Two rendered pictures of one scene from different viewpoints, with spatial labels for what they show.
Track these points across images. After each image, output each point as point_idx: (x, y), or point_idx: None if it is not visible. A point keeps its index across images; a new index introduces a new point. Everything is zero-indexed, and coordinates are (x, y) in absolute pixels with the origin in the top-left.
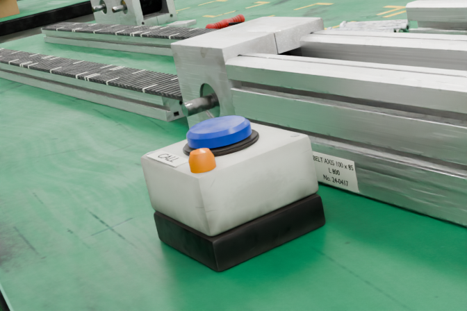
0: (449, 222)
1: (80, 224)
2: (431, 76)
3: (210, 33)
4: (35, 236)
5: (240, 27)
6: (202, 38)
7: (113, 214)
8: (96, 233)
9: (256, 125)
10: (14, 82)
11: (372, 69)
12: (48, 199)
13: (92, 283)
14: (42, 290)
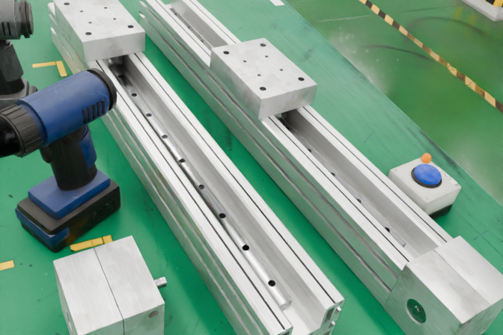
0: None
1: (500, 245)
2: (346, 144)
3: (492, 294)
4: None
5: (471, 294)
6: (492, 280)
7: (487, 249)
8: (484, 232)
9: (416, 188)
10: None
11: (368, 166)
12: None
13: (461, 194)
14: (480, 197)
